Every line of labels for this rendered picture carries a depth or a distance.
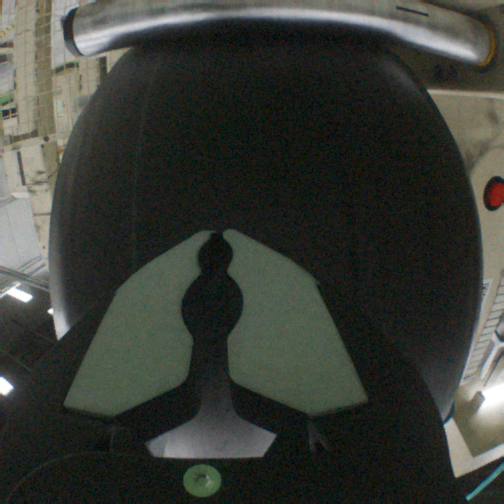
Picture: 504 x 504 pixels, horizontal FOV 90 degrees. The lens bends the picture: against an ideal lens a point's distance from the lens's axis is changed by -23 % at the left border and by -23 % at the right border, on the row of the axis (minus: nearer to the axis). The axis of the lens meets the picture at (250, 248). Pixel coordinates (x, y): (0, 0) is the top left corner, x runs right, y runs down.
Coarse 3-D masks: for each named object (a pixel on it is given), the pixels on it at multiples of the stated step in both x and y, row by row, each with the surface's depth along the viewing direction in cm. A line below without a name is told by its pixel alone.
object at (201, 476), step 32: (128, 448) 5; (288, 448) 5; (32, 480) 3; (64, 480) 4; (96, 480) 4; (128, 480) 4; (160, 480) 4; (192, 480) 4; (224, 480) 4; (256, 480) 4; (288, 480) 4; (320, 480) 4; (352, 480) 4; (384, 480) 4
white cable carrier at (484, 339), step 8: (496, 296) 39; (496, 304) 40; (496, 312) 41; (488, 320) 41; (496, 320) 41; (488, 328) 42; (480, 336) 43; (488, 336) 43; (480, 344) 43; (480, 352) 44; (472, 360) 45; (480, 360) 45; (472, 368) 46; (464, 376) 47
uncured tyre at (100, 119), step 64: (128, 64) 18; (192, 64) 17; (256, 64) 17; (320, 64) 17; (384, 64) 18; (128, 128) 15; (192, 128) 15; (256, 128) 15; (320, 128) 15; (384, 128) 15; (448, 128) 18; (64, 192) 16; (128, 192) 14; (192, 192) 14; (256, 192) 14; (320, 192) 14; (384, 192) 15; (448, 192) 15; (64, 256) 15; (128, 256) 14; (320, 256) 14; (384, 256) 14; (448, 256) 14; (64, 320) 16; (384, 320) 14; (448, 320) 14; (448, 384) 16; (192, 448) 15; (256, 448) 15
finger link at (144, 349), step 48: (192, 240) 11; (144, 288) 9; (192, 288) 9; (96, 336) 7; (144, 336) 7; (192, 336) 7; (96, 384) 6; (144, 384) 6; (192, 384) 7; (144, 432) 6
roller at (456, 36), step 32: (128, 0) 16; (160, 0) 16; (192, 0) 16; (224, 0) 17; (256, 0) 17; (288, 0) 17; (320, 0) 17; (352, 0) 17; (384, 0) 17; (416, 0) 17; (64, 32) 17; (96, 32) 17; (128, 32) 17; (160, 32) 18; (192, 32) 19; (224, 32) 19; (256, 32) 19; (288, 32) 19; (320, 32) 19; (352, 32) 19; (384, 32) 18; (416, 32) 18; (448, 32) 17; (480, 32) 17; (480, 64) 20
